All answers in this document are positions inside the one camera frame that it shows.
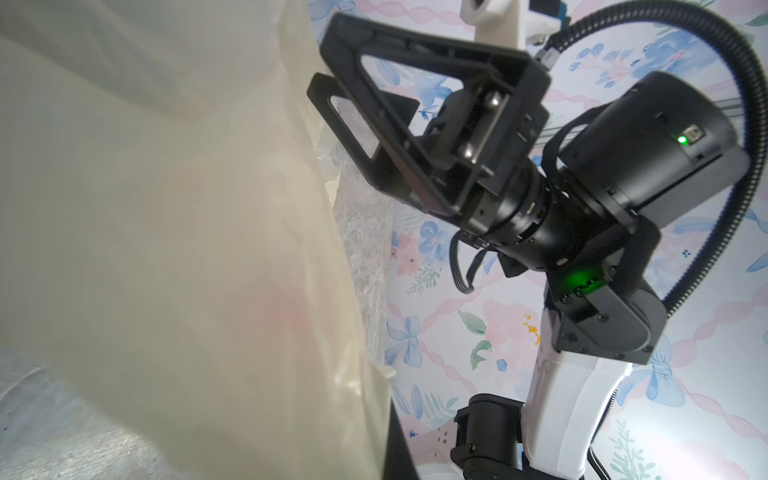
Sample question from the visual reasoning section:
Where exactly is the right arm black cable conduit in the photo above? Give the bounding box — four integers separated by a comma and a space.
533, 0, 768, 319

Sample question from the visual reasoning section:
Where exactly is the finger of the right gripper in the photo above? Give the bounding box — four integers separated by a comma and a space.
320, 14, 526, 213
307, 73, 418, 198

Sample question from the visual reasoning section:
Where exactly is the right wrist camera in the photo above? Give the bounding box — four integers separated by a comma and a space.
460, 0, 569, 50

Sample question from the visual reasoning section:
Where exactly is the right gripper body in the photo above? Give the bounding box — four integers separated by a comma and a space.
414, 53, 611, 267

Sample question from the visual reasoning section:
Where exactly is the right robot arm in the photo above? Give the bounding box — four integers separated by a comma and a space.
307, 1, 767, 479

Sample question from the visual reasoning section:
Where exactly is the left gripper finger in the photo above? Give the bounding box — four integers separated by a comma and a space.
382, 403, 419, 480

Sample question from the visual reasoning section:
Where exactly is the yellow plastic bag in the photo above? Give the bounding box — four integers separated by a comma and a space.
1, 1, 390, 479

